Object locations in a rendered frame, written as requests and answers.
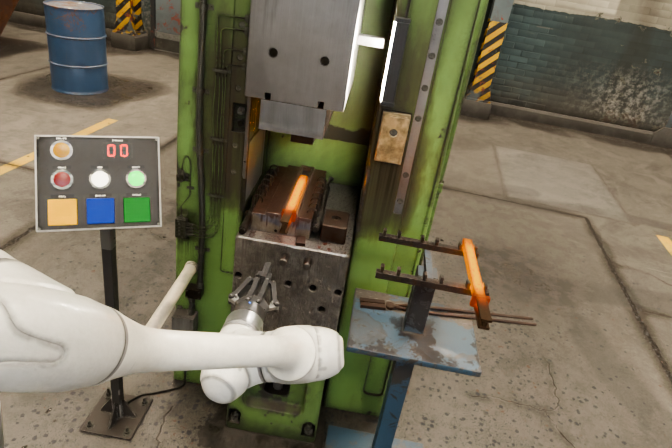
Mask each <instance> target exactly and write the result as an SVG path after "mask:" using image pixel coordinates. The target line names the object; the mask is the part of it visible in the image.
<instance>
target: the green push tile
mask: <svg viewBox="0 0 672 448"><path fill-rule="evenodd" d="M123 204H124V223H132V222H150V221H151V216H150V197H134V198H123Z"/></svg>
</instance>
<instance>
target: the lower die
mask: <svg viewBox="0 0 672 448"><path fill-rule="evenodd" d="M277 166H278V165H277ZM278 167H279V172H277V167H276V169H275V171H276V173H277V176H276V177H275V172H274V173H273V174H272V175H273V176H274V182H272V179H273V178H272V176H271V178H270V180H271V182H272V185H271V186H270V182H268V184H267V185H268V187H269V191H268V192H267V187H265V189H264V190H265V191H266V196H265V197H264V192H263V193H262V194H261V196H262V197H263V202H262V203H261V197H260V198H259V200H258V202H257V204H256V205H255V207H254V209H253V211H252V216H251V228H250V229H253V230H259V231H265V232H270V233H276V234H280V233H279V231H280V229H281V226H282V223H281V222H280V220H281V214H282V209H286V207H287V205H288V202H289V200H290V197H291V195H292V193H293V190H294V188H295V186H296V183H297V181H298V178H299V176H300V174H301V171H302V169H303V167H305V168H311V172H310V174H309V177H308V180H307V182H306V185H305V188H304V190H303V193H302V196H301V198H300V201H299V204H298V206H297V209H296V219H295V222H292V221H291V222H292V223H291V225H290V228H289V231H288V233H287V235H288V236H293V237H297V236H304V237H306V239H309V237H310V234H311V230H312V229H311V227H312V224H313V220H314V217H315V214H316V213H315V211H313V210H310V211H309V212H308V213H306V211H307V210H308V209H310V208H313V209H315V210H317V206H316V205H315V204H312V205H311V206H310V207H308V205H309V204H310V203H312V202H315V203H317V204H319V200H318V199H313V200H312V201H310V199H311V198H312V197H318V198H320V197H321V195H320V194H319V193H315V194H314V196H312V194H313V192H315V191H318V192H320V193H322V189H321V188H317V189H316V190H315V191H314V188H315V187H317V186H320V187H322V188H323V187H324V185H323V184H322V183H318V184H317V186H316V185H315V184H316V183H317V182H319V181H322V182H324V183H325V180H324V179H323V178H320V179H319V181H317V179H318V178H319V177H326V171H323V170H317V169H315V167H311V166H305V165H301V167H297V166H291V165H288V167H284V166H278ZM275 229H276V230H277V232H274V230H275Z"/></svg>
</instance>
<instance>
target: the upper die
mask: <svg viewBox="0 0 672 448"><path fill-rule="evenodd" d="M270 98H271V93H270V94H269V95H268V96H267V97H266V98H265V99H261V104H260V116H259V129H262V130H268V131H274V132H280V133H286V134H291V135H297V136H303V137H309V138H315V139H321V140H323V137H324V135H325V132H326V129H327V127H328V124H329V121H330V119H331V116H332V114H333V111H332V110H326V109H323V107H324V102H320V104H319V106H318V108H314V107H308V106H302V105H296V104H290V103H284V102H278V101H272V100H270Z"/></svg>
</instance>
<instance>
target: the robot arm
mask: <svg viewBox="0 0 672 448"><path fill-rule="evenodd" d="M270 271H271V262H266V263H265V265H264V267H263V270H262V271H258V273H257V274H255V278H252V277H251V276H249V277H247V279H246V280H245V281H244V282H243V283H242V284H241V285H240V286H239V287H238V288H237V289H236V290H235V291H234V292H232V293H230V294H229V296H228V303H229V304H234V305H235V306H234V307H235V308H234V310H233V312H231V313H230V314H229V315H228V316H227V318H226V321H225V323H224V325H223V327H222V328H221V331H220V333H213V332H195V331H177V330H164V329H155V328H150V327H146V326H143V325H141V324H139V323H137V322H135V321H133V320H131V319H129V318H128V317H126V316H124V315H123V314H121V313H120V312H118V311H117V310H115V309H113V308H111V307H108V306H106V305H103V304H101V303H98V302H96V301H94V300H92V299H90V298H88V297H85V296H81V295H77V294H75V292H74V291H73V290H72V289H70V288H68V287H66V286H64V285H62V284H61V283H59V282H57V281H55V280H53V279H51V278H50V277H48V276H46V275H44V274H43V273H41V272H39V271H37V270H35V269H33V268H32V267H30V266H28V265H26V264H24V263H22V262H20V261H18V260H16V259H14V258H13V257H12V256H10V255H9V254H7V253H6V252H4V251H2V250H0V391H1V392H15V393H53V392H66V391H70V390H74V389H78V388H84V387H90V386H96V385H99V384H102V383H105V382H107V381H110V380H113V379H116V378H119V377H123V376H127V375H131V374H136V373H145V372H163V371H188V370H201V375H200V382H201V386H202V389H203V391H204V393H205V395H206V396H207V397H208V398H209V399H210V400H212V401H214V402H216V403H220V404H228V403H231V402H233V401H234V400H236V399H237V398H238V397H240V396H241V395H242V394H243V393H244V392H245V391H246V389H248V388H250V387H252V386H255V385H257V384H261V383H267V382H275V383H280V384H305V383H310V382H316V381H322V380H325V379H328V378H331V377H333V376H335V375H336V374H338V373H339V372H340V370H341V369H342V368H343V366H344V347H343V338H342V337H341V336H340V335H339V334H338V333H337V332H336V331H334V330H332V329H329V328H325V327H319V326H311V325H294V326H286V327H281V328H278V329H276V330H274V331H267V332H262V331H263V321H264V318H265V316H266V315H267V314H268V313H269V311H272V310H274V312H278V311H279V304H280V303H279V301H278V300H277V293H276V281H274V280H272V281H271V279H272V273H270ZM259 285H262V288H261V290H260V292H259V294H258V296H255V294H256V291H257V289H258V286H259ZM250 287H251V288H250ZM249 288H250V290H249V292H248V294H247V295H246V296H244V297H242V296H243V295H244V294H245V292H246V291H247V290H248V289H249ZM269 288H271V289H270V290H271V302H270V305H268V304H267V302H266V301H265V299H264V298H265V296H266V293H267V290H268V289H269ZM241 297H242V298H241Z"/></svg>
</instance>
